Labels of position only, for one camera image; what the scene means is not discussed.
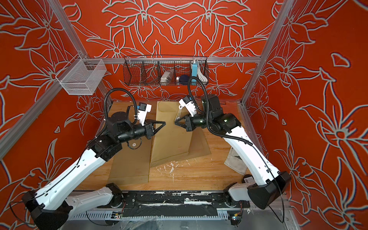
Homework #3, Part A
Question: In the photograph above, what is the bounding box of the red plastic tool case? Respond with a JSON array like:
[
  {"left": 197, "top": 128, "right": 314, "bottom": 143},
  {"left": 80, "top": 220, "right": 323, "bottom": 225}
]
[{"left": 220, "top": 102, "right": 239, "bottom": 117}]

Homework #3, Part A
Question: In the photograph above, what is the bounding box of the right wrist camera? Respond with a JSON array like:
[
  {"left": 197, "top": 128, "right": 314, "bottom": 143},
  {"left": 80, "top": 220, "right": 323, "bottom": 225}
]
[{"left": 179, "top": 95, "right": 197, "bottom": 117}]

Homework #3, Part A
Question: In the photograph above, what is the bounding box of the white mesh basket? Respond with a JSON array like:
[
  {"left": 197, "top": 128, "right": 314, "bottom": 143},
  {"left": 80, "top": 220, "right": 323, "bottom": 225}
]
[{"left": 57, "top": 59, "right": 106, "bottom": 95}]

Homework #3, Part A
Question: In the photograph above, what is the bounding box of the white cable bundle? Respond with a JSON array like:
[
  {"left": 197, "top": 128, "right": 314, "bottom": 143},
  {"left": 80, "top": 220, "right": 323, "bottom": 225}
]
[{"left": 196, "top": 65, "right": 208, "bottom": 85}]

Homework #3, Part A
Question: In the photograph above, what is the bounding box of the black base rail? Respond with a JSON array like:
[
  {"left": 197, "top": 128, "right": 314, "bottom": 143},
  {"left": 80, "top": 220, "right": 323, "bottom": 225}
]
[{"left": 95, "top": 191, "right": 250, "bottom": 219}]

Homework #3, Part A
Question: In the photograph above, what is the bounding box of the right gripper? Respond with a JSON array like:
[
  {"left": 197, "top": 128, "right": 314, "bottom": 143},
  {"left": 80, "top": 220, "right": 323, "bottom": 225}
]
[{"left": 174, "top": 113, "right": 214, "bottom": 133}]

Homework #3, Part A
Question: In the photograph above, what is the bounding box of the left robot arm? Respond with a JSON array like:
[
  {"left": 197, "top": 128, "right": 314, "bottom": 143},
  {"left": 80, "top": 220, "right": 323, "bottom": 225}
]
[{"left": 22, "top": 88, "right": 166, "bottom": 230}]

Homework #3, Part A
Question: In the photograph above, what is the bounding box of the black wire basket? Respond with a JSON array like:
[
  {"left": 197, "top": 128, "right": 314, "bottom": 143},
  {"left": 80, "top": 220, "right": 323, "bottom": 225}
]
[{"left": 123, "top": 55, "right": 209, "bottom": 86}]

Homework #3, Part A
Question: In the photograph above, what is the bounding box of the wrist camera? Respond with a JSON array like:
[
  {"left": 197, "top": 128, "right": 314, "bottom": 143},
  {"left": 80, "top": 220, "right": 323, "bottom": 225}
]
[
  {"left": 179, "top": 95, "right": 197, "bottom": 117},
  {"left": 137, "top": 103, "right": 152, "bottom": 126}
]

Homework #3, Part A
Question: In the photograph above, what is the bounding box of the dark blue round object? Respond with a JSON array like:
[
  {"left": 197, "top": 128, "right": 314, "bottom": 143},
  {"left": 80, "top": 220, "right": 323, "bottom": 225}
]
[{"left": 179, "top": 75, "right": 190, "bottom": 85}]

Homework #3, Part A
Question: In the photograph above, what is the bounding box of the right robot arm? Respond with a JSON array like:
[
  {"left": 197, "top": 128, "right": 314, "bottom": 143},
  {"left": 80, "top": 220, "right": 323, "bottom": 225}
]
[{"left": 175, "top": 92, "right": 291, "bottom": 209}]

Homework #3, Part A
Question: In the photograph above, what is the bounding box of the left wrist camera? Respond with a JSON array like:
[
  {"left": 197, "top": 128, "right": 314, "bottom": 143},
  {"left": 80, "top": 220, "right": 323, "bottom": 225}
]
[{"left": 137, "top": 103, "right": 152, "bottom": 126}]

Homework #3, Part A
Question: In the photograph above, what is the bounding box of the kraft file bag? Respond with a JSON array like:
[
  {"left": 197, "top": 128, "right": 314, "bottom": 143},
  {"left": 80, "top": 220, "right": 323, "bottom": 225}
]
[
  {"left": 108, "top": 138, "right": 152, "bottom": 187},
  {"left": 186, "top": 129, "right": 211, "bottom": 159},
  {"left": 150, "top": 101, "right": 192, "bottom": 168}
]

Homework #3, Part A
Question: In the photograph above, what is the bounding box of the white grey work glove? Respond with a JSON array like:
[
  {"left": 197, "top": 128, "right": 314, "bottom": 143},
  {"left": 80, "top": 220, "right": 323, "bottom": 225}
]
[{"left": 224, "top": 148, "right": 248, "bottom": 175}]

